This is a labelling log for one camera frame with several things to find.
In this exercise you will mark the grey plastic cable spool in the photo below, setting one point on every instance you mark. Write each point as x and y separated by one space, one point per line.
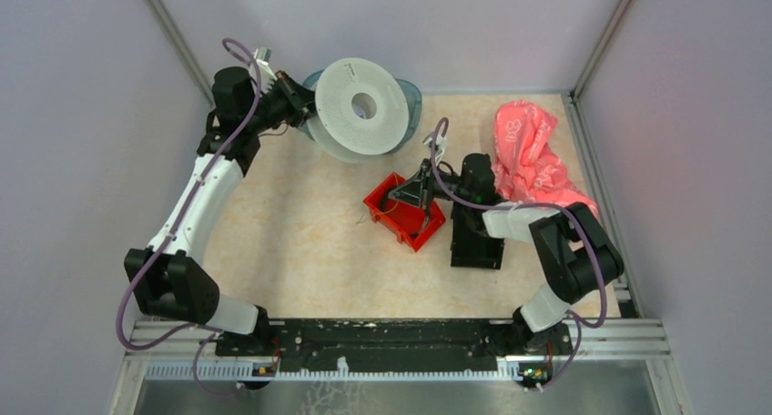
361 111

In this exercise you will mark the black plastic bin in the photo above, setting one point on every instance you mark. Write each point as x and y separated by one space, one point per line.
471 245

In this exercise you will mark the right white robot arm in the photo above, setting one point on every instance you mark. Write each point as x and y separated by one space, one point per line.
577 257

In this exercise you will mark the red plastic bin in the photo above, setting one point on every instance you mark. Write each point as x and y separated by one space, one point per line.
411 226

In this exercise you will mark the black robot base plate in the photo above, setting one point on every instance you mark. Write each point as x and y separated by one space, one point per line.
395 345

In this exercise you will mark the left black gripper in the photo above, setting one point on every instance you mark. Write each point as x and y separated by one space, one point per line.
299 99

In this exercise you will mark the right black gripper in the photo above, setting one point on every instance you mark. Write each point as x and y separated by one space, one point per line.
419 189

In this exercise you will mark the grey slotted cable duct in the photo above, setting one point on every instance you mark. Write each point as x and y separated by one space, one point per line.
247 371

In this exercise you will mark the pink patterned cloth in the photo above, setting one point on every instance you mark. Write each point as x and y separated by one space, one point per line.
525 167

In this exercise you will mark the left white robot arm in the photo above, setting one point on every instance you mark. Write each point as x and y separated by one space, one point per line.
166 277

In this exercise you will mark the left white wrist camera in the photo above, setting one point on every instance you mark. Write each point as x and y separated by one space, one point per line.
261 69

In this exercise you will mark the teal plastic basin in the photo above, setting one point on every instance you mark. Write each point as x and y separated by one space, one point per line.
413 97

